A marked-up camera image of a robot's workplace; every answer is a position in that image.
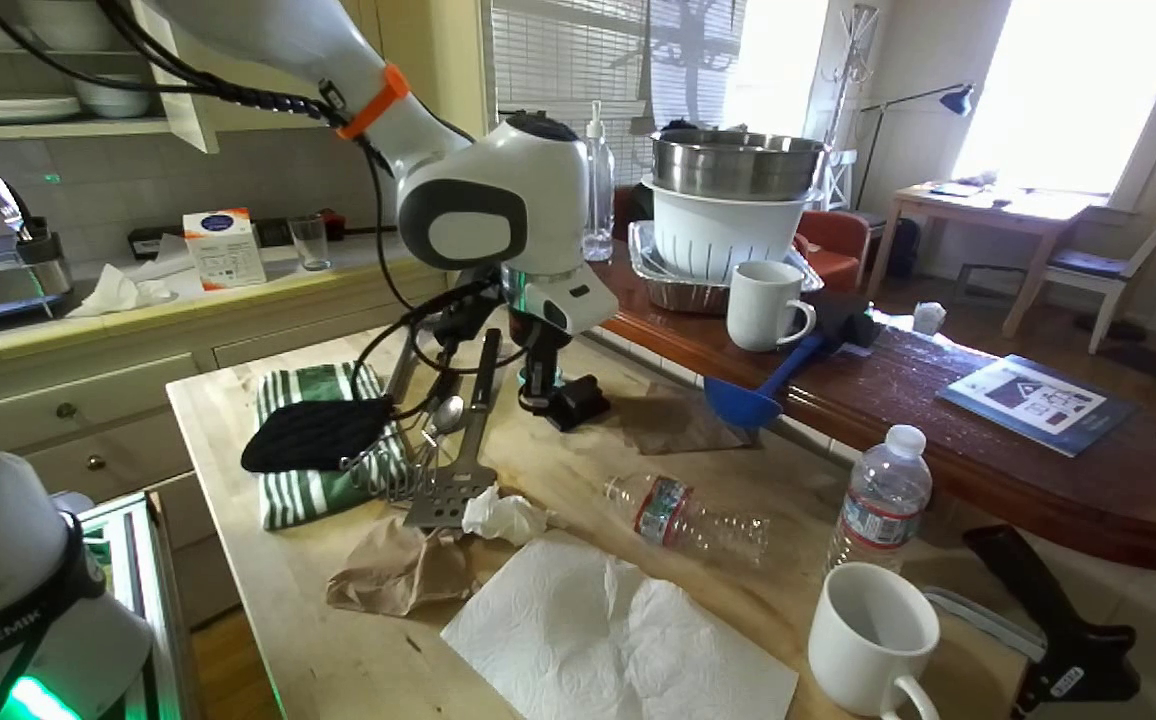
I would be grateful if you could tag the red container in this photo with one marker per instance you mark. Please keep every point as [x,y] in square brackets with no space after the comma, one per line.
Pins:
[839,245]

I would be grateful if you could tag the blue desk lamp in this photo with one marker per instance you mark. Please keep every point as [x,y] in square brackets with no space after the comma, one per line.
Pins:
[948,97]

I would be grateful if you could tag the upright water bottle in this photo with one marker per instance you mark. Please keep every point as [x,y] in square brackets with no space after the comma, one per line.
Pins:
[886,501]

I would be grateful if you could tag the lying clear plastic bottle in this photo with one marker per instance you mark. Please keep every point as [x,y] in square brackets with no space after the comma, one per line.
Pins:
[676,518]

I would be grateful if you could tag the wooden chair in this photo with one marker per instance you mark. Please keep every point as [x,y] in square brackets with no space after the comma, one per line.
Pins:
[1097,254]

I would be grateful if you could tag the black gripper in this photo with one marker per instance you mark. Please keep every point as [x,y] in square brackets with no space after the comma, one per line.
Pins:
[545,315]

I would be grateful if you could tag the green striped cloth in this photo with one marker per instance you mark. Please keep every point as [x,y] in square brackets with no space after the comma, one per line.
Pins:
[305,493]

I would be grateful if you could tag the crumpled white tissue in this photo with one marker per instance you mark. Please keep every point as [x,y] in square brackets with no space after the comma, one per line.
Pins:
[503,518]

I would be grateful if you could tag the white carton box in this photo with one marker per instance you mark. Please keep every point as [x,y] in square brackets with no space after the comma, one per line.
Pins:
[226,249]

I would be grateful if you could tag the black oval pad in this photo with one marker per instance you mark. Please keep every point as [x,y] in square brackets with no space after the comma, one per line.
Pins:
[317,434]

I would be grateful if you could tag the white mug on counter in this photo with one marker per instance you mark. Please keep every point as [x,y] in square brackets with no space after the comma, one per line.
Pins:
[767,307]

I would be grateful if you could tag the steel pot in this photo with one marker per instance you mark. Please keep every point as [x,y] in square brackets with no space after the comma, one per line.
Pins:
[734,166]

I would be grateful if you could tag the clear glass bottle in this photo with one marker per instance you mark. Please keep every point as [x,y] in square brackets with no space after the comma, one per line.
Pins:
[600,187]

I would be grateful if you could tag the white plates on shelf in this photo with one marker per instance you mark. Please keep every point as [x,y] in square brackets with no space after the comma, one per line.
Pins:
[37,109]

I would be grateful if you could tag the wooden desk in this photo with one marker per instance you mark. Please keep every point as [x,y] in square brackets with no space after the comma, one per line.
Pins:
[1003,208]

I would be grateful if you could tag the magazine booklet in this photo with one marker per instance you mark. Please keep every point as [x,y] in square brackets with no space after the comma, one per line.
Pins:
[1037,406]

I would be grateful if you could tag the robot base white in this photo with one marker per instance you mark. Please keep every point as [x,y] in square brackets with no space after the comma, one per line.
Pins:
[67,645]

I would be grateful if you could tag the brown paper bag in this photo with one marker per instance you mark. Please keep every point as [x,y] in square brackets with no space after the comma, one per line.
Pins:
[396,568]

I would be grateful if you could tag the black small box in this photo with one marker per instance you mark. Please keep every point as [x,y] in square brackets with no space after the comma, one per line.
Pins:
[578,403]

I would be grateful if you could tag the metal spoon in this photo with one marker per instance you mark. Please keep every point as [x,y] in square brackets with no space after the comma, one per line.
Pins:
[444,406]

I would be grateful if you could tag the black clamp tool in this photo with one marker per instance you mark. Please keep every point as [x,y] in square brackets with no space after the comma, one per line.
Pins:
[1079,662]

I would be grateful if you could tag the white mug front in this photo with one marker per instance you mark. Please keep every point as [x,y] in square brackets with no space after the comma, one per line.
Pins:
[869,643]

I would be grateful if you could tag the white paper napkin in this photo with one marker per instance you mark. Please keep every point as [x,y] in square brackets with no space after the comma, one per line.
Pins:
[574,633]

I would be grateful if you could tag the small white cup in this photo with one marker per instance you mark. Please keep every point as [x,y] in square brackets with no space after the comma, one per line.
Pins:
[929,317]

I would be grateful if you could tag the metal slotted spatula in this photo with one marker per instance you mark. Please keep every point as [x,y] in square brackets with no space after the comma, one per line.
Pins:
[442,501]

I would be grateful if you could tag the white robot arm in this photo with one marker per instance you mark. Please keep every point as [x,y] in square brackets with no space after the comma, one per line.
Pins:
[510,201]

